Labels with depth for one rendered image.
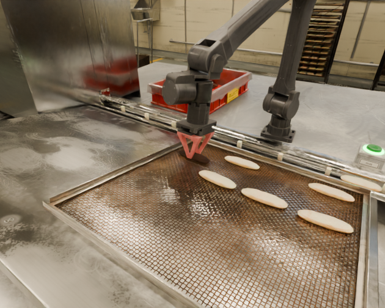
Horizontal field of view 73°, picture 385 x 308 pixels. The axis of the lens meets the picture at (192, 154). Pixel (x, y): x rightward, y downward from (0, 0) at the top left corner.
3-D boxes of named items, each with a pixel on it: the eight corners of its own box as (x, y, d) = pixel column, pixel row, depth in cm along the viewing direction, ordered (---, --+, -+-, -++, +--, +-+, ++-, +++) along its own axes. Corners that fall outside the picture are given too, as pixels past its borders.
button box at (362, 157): (376, 177, 85) (390, 148, 79) (374, 190, 79) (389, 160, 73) (348, 169, 89) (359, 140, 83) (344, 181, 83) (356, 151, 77)
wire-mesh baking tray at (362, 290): (368, 195, 63) (371, 190, 62) (359, 428, 23) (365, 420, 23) (194, 139, 86) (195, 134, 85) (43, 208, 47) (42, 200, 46)
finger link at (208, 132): (177, 155, 72) (179, 122, 68) (192, 148, 77) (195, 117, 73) (197, 163, 68) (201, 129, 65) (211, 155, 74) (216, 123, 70)
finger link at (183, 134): (174, 156, 71) (176, 123, 67) (189, 149, 76) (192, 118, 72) (194, 164, 67) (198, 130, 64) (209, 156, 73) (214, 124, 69)
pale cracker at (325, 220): (352, 225, 50) (354, 220, 50) (353, 237, 47) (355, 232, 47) (297, 208, 54) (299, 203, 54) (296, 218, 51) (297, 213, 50)
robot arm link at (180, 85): (225, 55, 59) (200, 49, 65) (187, 52, 52) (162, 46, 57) (217, 106, 64) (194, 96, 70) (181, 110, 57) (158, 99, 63)
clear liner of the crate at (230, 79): (251, 89, 146) (253, 71, 141) (204, 120, 113) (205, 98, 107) (201, 79, 163) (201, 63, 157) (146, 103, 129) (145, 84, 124)
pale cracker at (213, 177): (239, 185, 60) (239, 181, 60) (231, 191, 58) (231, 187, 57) (204, 170, 66) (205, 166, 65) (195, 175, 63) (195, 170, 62)
